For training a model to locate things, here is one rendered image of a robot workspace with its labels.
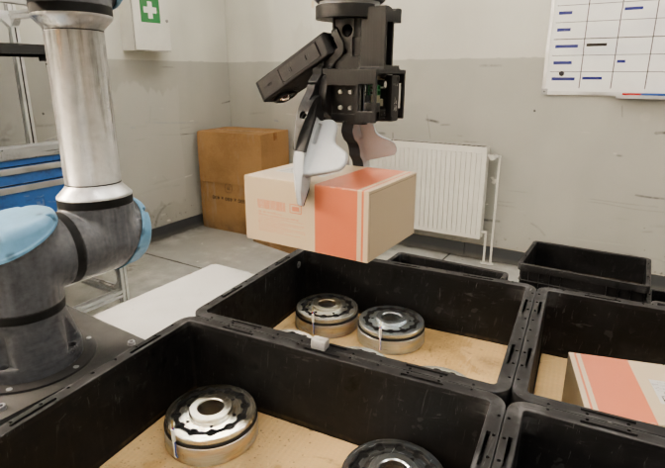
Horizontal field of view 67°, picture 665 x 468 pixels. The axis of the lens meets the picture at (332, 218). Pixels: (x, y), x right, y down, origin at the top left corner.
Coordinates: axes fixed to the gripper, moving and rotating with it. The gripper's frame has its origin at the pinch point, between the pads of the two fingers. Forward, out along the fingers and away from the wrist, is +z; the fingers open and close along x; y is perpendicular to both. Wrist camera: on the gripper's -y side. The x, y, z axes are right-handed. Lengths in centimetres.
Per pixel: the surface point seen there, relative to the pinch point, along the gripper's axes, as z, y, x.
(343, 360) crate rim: 16.7, 5.9, -6.7
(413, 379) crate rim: 16.6, 13.7, -6.1
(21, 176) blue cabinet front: 30, -194, 63
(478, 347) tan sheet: 26.6, 13.4, 21.2
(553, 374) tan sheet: 26.5, 24.3, 19.5
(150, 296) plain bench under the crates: 40, -68, 26
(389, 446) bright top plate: 23.7, 12.5, -8.5
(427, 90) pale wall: -2, -101, 286
